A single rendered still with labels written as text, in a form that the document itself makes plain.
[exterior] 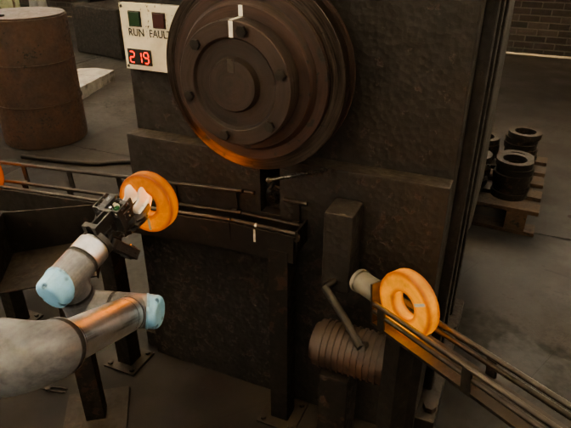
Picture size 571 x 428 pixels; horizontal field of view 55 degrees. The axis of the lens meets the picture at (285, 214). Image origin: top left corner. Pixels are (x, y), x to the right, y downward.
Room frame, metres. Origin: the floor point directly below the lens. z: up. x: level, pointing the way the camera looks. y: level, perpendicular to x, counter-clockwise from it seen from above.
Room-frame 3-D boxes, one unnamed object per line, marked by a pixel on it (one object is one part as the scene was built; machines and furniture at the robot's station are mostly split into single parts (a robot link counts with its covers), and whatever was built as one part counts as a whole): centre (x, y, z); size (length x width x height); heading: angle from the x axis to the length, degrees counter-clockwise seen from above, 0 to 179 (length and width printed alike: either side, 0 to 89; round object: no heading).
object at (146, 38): (1.56, 0.34, 1.15); 0.26 x 0.02 x 0.18; 66
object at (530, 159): (3.04, -0.90, 0.22); 1.20 x 0.81 x 0.44; 64
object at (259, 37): (1.23, 0.11, 1.11); 0.28 x 0.06 x 0.28; 66
